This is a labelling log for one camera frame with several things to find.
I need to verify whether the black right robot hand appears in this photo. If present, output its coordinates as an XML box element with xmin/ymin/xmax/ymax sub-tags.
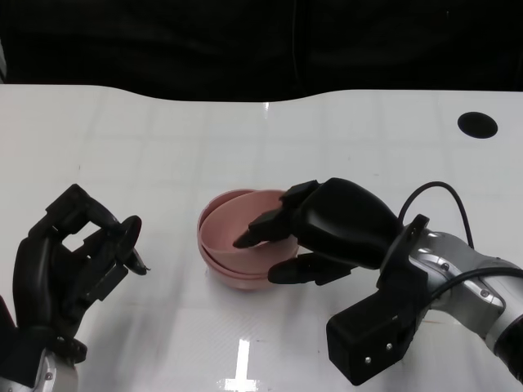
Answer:
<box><xmin>232</xmin><ymin>177</ymin><xmax>404</xmax><ymax>287</ymax></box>

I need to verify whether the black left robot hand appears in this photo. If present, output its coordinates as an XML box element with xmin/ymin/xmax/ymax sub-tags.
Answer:
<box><xmin>11</xmin><ymin>183</ymin><xmax>152</xmax><ymax>364</ymax></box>

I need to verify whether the pink plastic bowl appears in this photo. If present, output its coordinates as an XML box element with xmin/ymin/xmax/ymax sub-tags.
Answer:
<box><xmin>197</xmin><ymin>189</ymin><xmax>297</xmax><ymax>283</ymax></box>
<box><xmin>203</xmin><ymin>261</ymin><xmax>295</xmax><ymax>292</ymax></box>
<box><xmin>198</xmin><ymin>189</ymin><xmax>299</xmax><ymax>278</ymax></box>

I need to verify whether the black round table grommet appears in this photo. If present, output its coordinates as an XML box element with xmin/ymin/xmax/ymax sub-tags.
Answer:
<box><xmin>457</xmin><ymin>112</ymin><xmax>499</xmax><ymax>140</ymax></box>

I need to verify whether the black backdrop curtain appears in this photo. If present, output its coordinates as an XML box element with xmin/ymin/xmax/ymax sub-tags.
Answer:
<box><xmin>0</xmin><ymin>0</ymin><xmax>523</xmax><ymax>103</ymax></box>

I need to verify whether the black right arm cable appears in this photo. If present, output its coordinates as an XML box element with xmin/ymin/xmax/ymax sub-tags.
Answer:
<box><xmin>398</xmin><ymin>181</ymin><xmax>523</xmax><ymax>303</ymax></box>

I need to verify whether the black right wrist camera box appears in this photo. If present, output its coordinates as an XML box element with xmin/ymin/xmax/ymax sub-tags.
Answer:
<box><xmin>325</xmin><ymin>214</ymin><xmax>431</xmax><ymax>387</ymax></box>

